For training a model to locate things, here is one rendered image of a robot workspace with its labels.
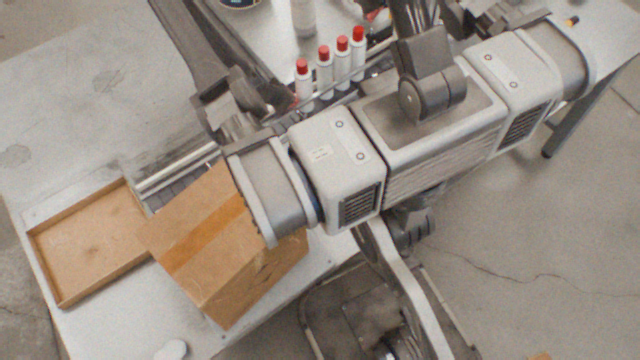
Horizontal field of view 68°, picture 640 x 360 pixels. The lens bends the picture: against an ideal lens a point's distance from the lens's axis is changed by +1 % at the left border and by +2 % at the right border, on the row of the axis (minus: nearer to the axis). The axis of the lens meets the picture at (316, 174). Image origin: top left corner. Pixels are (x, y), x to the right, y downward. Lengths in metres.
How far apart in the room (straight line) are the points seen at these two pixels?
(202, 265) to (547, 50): 0.76
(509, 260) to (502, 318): 0.27
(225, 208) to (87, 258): 0.53
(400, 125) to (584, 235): 1.89
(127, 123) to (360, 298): 1.05
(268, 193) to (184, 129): 0.96
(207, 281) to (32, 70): 1.20
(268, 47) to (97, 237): 0.81
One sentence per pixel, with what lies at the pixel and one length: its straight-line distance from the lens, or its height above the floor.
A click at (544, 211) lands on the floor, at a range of 2.47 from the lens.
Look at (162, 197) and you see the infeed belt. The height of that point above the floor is 0.88.
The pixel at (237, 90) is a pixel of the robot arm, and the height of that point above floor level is 1.48.
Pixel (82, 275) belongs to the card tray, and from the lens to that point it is 1.47.
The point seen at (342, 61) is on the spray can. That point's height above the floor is 1.02.
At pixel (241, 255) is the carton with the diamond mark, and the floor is 1.12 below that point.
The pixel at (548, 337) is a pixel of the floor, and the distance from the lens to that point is 2.28.
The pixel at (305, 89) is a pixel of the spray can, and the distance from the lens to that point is 1.39.
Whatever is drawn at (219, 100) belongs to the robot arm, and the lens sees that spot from 0.79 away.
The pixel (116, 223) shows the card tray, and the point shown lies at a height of 0.83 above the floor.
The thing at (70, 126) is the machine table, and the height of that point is 0.83.
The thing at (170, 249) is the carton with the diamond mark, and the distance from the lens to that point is 1.07.
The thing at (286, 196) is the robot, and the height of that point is 1.50.
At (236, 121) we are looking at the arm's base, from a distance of 0.74.
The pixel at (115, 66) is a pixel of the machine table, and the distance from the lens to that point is 1.85.
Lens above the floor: 2.07
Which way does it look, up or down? 61 degrees down
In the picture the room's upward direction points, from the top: 5 degrees counter-clockwise
